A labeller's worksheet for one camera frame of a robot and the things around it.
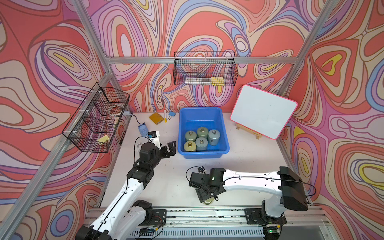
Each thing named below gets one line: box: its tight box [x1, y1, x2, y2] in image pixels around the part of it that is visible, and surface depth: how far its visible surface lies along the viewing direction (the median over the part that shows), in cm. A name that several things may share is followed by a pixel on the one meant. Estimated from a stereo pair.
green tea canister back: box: [197, 127, 209, 139], surface depth 100 cm
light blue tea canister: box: [208, 129, 221, 146], surface depth 98 cm
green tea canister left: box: [185, 130, 197, 141], surface depth 98 cm
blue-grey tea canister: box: [195, 137, 208, 151], surface depth 93 cm
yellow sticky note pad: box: [149, 113, 165, 125], surface depth 117 cm
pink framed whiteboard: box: [230, 84, 298, 140], surface depth 96 cm
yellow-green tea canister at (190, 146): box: [183, 140, 197, 152], surface depth 92 cm
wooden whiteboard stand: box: [235, 123, 263, 140], surface depth 106 cm
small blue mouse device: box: [137, 122, 149, 137], surface depth 103 cm
